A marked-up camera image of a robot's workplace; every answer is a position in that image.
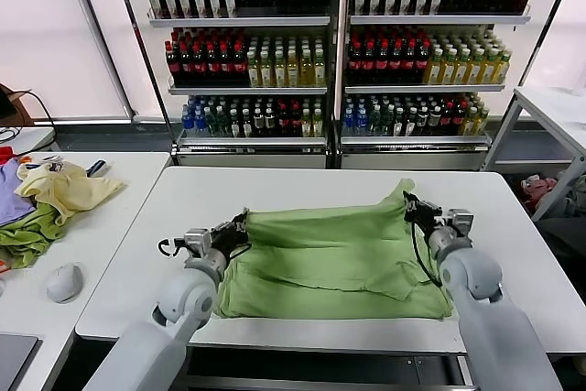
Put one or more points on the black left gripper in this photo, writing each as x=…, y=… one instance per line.
x=226, y=240

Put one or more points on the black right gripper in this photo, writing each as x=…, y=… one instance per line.
x=423, y=214

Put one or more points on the light green t-shirt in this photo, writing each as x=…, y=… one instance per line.
x=320, y=263

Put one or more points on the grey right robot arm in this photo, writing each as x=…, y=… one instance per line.
x=471, y=272

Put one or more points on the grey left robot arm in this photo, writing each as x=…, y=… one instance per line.
x=183, y=299

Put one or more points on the grey clothes heap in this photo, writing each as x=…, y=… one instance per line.
x=574, y=194

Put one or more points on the small white label dark bottle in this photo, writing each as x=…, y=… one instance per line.
x=410, y=124
x=247, y=125
x=235, y=125
x=398, y=124

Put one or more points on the small grey label dark bottle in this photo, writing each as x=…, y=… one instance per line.
x=270, y=125
x=434, y=124
x=422, y=124
x=258, y=125

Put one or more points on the small green soda bottle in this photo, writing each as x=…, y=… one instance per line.
x=212, y=125
x=387, y=124
x=374, y=124
x=223, y=125

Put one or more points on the small red cap cola bottle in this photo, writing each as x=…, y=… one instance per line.
x=296, y=125
x=284, y=125
x=458, y=123
x=446, y=124

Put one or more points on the blue water bottle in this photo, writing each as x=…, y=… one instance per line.
x=361, y=124
x=187, y=125
x=200, y=125
x=349, y=124

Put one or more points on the small yellow drink bottle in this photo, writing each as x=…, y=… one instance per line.
x=480, y=125
x=317, y=125
x=469, y=126
x=306, y=125

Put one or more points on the pink cloth heap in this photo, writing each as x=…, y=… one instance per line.
x=538, y=189

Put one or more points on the yellow juice bottle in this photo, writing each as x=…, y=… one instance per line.
x=306, y=71
x=502, y=70
x=266, y=71
x=319, y=71
x=434, y=70
x=292, y=71
x=253, y=71
x=279, y=71
x=448, y=70
x=476, y=70
x=461, y=70
x=489, y=70

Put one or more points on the blue white striped item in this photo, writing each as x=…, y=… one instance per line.
x=98, y=168

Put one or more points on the pale yellow shirt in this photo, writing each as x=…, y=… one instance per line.
x=78, y=189

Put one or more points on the white computer mouse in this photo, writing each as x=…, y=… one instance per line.
x=65, y=283

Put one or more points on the small printed paper tag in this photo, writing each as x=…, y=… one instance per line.
x=55, y=165

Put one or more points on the crumpled green garment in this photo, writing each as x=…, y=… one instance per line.
x=27, y=240

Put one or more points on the orange cloth scrap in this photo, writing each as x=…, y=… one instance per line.
x=27, y=162

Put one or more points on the purple shirt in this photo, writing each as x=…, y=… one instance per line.
x=11, y=198

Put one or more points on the red orange small item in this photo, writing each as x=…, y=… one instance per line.
x=3, y=267

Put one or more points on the red cloth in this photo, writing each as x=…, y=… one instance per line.
x=5, y=155

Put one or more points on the brown cardboard box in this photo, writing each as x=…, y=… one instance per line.
x=24, y=109

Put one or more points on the grey laptop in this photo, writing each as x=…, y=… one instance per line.
x=16, y=359

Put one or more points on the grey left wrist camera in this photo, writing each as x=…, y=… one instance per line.
x=198, y=241

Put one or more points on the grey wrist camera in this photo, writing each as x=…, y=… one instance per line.
x=460, y=221
x=198, y=241

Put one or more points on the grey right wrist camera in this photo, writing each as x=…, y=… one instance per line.
x=460, y=221

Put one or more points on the white frame table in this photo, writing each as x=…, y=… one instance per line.
x=545, y=107

